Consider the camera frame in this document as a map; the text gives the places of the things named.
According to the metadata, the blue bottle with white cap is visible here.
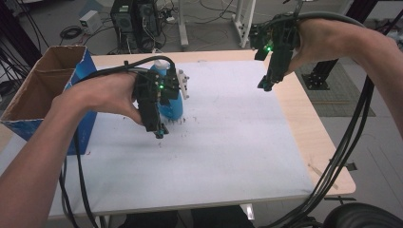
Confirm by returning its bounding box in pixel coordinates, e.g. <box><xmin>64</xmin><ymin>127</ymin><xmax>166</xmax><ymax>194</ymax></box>
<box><xmin>148</xmin><ymin>59</ymin><xmax>185</xmax><ymax>122</ymax></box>

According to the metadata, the person's right hand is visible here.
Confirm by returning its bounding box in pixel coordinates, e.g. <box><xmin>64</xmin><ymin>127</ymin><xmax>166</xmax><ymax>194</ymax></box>
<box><xmin>285</xmin><ymin>17</ymin><xmax>361</xmax><ymax>77</ymax></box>

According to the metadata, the black metal frame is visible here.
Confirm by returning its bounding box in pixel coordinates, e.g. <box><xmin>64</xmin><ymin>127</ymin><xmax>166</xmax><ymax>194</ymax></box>
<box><xmin>0</xmin><ymin>0</ymin><xmax>43</xmax><ymax>68</ymax></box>

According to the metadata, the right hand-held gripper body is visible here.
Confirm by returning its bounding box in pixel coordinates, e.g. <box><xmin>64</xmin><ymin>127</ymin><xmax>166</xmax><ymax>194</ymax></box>
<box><xmin>249</xmin><ymin>11</ymin><xmax>301</xmax><ymax>84</ymax></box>

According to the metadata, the coiled black cable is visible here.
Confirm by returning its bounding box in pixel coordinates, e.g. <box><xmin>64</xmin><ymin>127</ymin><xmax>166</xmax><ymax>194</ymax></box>
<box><xmin>59</xmin><ymin>25</ymin><xmax>84</xmax><ymax>41</ymax></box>

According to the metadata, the wooden table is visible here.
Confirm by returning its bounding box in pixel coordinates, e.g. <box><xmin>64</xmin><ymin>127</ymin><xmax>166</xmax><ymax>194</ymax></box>
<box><xmin>0</xmin><ymin>47</ymin><xmax>357</xmax><ymax>220</ymax></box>

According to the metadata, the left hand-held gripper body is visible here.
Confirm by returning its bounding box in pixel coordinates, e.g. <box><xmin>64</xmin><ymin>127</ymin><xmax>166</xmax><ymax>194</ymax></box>
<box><xmin>132</xmin><ymin>65</ymin><xmax>191</xmax><ymax>133</ymax></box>

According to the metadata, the black stand base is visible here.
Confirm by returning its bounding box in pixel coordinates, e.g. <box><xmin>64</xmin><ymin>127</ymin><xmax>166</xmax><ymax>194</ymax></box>
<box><xmin>299</xmin><ymin>59</ymin><xmax>340</xmax><ymax>91</ymax></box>

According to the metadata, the white table mat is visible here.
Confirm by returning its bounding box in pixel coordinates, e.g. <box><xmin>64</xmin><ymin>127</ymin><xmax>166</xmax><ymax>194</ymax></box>
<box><xmin>48</xmin><ymin>59</ymin><xmax>316</xmax><ymax>220</ymax></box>

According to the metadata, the person's left hand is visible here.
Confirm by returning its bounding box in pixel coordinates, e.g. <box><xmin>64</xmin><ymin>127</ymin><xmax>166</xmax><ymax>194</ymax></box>
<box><xmin>50</xmin><ymin>72</ymin><xmax>144</xmax><ymax>125</ymax></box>

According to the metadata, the blue cardboard box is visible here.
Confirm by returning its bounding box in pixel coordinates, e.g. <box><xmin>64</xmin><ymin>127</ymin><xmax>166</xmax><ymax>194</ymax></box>
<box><xmin>0</xmin><ymin>45</ymin><xmax>98</xmax><ymax>156</ymax></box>

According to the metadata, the small white box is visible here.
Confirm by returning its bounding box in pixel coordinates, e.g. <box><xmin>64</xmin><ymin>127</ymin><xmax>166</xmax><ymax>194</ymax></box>
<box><xmin>78</xmin><ymin>9</ymin><xmax>104</xmax><ymax>35</ymax></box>

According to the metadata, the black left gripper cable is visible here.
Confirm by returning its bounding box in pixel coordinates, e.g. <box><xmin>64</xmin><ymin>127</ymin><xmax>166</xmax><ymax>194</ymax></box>
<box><xmin>58</xmin><ymin>55</ymin><xmax>177</xmax><ymax>228</ymax></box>

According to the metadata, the black round chair seat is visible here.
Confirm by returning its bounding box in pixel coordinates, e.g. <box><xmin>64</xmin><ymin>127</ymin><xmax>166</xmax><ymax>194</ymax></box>
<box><xmin>322</xmin><ymin>202</ymin><xmax>403</xmax><ymax>228</ymax></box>

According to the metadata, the black computer tower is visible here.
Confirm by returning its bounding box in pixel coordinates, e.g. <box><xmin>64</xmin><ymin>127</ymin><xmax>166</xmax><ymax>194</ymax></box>
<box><xmin>136</xmin><ymin>0</ymin><xmax>162</xmax><ymax>52</ymax></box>
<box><xmin>109</xmin><ymin>0</ymin><xmax>141</xmax><ymax>54</ymax></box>

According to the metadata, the black right gripper cable bundle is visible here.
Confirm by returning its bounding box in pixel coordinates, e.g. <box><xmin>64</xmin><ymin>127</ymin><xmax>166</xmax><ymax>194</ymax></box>
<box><xmin>258</xmin><ymin>9</ymin><xmax>403</xmax><ymax>228</ymax></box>

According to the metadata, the white desk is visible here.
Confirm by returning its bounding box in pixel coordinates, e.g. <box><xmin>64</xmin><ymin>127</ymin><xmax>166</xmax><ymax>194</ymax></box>
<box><xmin>176</xmin><ymin>0</ymin><xmax>257</xmax><ymax>49</ymax></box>

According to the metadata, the dark floor mat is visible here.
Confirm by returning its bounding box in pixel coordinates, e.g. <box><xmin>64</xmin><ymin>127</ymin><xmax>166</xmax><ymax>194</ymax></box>
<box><xmin>295</xmin><ymin>61</ymin><xmax>377</xmax><ymax>119</ymax></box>

